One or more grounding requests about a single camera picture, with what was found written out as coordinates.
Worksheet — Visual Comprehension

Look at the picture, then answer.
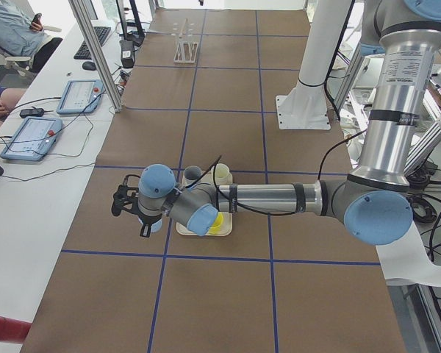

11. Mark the grey labelled box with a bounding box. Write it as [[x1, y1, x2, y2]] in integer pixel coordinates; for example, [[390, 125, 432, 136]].
[[120, 40, 135, 68]]

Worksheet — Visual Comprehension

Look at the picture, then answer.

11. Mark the black handheld device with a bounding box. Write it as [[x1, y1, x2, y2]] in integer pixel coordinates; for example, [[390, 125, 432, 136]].
[[19, 108, 46, 118]]

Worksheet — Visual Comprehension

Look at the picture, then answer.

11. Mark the blue teach pendant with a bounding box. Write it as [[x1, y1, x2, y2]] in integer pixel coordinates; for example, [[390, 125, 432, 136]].
[[0, 117, 63, 162], [56, 79, 104, 115]]

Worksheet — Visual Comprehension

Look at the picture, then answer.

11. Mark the grey cup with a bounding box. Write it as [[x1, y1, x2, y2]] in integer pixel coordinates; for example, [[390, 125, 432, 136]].
[[184, 165, 203, 185]]

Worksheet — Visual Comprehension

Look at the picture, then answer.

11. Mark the light blue cup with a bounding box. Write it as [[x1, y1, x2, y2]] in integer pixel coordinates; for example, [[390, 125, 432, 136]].
[[138, 216, 162, 233]]

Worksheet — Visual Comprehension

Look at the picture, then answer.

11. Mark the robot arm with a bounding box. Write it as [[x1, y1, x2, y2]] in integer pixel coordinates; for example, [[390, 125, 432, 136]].
[[111, 1, 441, 245]]

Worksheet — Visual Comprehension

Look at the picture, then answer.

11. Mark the yellow cup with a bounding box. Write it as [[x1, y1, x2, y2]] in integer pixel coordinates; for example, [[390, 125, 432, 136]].
[[208, 213, 224, 235]]

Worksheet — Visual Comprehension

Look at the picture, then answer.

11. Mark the black keyboard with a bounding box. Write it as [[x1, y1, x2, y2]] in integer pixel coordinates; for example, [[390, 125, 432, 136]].
[[73, 26, 112, 60]]

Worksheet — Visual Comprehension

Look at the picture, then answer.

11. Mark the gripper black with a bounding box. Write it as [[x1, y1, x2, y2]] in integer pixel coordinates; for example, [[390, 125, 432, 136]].
[[111, 175, 151, 238]]

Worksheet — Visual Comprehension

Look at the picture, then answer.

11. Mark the red cylinder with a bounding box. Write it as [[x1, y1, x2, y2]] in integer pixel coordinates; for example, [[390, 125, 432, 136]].
[[0, 316, 32, 344]]

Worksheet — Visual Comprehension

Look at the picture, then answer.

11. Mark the near blue teach pendant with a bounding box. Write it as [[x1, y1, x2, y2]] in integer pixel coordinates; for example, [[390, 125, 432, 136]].
[[0, 117, 63, 162]]

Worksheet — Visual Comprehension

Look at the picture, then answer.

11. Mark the white wire cup rack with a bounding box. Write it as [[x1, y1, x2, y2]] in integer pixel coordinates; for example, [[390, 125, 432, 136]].
[[172, 18, 199, 64]]

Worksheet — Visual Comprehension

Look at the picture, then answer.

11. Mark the black monitor stand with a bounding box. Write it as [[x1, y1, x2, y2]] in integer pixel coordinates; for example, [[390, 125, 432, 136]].
[[115, 0, 145, 48]]

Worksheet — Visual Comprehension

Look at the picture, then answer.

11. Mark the person in blue shirt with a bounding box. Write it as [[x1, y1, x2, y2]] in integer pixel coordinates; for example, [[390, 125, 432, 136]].
[[0, 1, 62, 74]]

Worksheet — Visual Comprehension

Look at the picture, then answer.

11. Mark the cream serving tray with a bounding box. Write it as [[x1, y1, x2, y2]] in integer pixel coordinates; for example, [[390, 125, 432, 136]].
[[176, 171, 233, 237]]

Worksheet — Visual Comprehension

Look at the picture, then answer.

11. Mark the far blue teach pendant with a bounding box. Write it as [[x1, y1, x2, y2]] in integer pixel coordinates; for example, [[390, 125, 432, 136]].
[[56, 79, 104, 115]]

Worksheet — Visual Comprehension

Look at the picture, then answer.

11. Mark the aluminium frame post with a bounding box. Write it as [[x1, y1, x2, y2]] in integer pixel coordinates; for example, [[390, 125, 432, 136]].
[[68, 0, 122, 113]]

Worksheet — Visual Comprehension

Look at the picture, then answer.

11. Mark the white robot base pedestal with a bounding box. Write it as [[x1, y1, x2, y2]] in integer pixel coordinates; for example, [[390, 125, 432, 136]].
[[276, 0, 354, 130]]

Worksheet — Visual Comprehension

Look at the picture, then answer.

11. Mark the pale green cup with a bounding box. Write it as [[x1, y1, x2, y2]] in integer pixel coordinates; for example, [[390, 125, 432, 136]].
[[212, 163, 232, 185]]

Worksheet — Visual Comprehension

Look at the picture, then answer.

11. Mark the black computer mouse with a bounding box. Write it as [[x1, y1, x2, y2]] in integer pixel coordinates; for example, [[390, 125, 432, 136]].
[[82, 61, 96, 71]]

